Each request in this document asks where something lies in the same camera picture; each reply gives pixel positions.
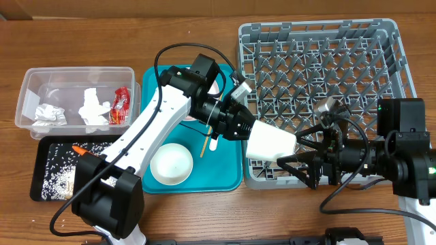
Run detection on black plastic tray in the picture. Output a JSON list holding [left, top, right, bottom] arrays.
[[30, 135, 119, 201]]

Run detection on grey dishwasher rack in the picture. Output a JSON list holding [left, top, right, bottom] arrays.
[[237, 18, 418, 191]]

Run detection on white bowl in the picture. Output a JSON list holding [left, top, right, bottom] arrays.
[[150, 143, 193, 186]]

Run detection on white plastic fork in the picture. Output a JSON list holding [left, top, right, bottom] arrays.
[[208, 137, 219, 151]]

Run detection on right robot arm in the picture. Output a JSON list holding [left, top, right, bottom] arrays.
[[276, 97, 435, 244]]

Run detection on teal plastic tray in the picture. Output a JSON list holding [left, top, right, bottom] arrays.
[[137, 64, 244, 195]]

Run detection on wooden chopstick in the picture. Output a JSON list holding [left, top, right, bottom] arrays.
[[200, 95, 223, 158]]

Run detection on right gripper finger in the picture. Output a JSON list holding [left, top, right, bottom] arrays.
[[295, 124, 324, 150], [276, 150, 321, 190]]

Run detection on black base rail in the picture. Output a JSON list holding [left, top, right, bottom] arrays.
[[87, 227, 385, 245]]

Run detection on red snack wrapper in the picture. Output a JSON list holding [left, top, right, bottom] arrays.
[[109, 86, 131, 125]]

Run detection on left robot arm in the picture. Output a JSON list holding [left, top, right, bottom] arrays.
[[70, 54, 255, 244]]

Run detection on rice and peanut shells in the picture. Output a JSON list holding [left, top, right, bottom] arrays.
[[41, 142, 112, 201]]

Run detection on clear plastic bin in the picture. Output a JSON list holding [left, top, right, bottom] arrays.
[[15, 67, 141, 140]]

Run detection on small white cup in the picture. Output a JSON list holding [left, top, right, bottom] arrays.
[[245, 120, 297, 162]]

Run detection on pink plate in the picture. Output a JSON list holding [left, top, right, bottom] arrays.
[[183, 80, 219, 122]]

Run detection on orange carrot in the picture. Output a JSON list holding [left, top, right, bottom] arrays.
[[72, 145, 89, 156]]

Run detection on white napkin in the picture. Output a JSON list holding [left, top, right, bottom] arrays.
[[33, 103, 67, 126], [78, 88, 111, 126]]

